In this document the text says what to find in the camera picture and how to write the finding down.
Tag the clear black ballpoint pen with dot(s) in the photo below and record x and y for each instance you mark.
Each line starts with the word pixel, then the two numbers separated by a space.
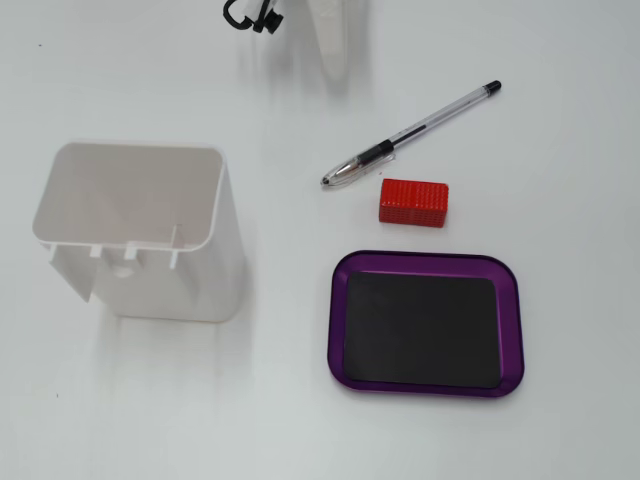
pixel 400 140

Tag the white plastic box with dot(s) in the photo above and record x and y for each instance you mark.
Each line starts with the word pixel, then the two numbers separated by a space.
pixel 220 280

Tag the purple tray with black mat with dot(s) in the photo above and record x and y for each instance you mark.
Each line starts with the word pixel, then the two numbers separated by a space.
pixel 422 327

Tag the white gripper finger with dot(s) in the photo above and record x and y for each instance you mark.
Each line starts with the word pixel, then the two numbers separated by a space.
pixel 332 35

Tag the red textured cube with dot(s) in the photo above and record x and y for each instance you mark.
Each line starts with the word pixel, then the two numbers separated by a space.
pixel 412 205

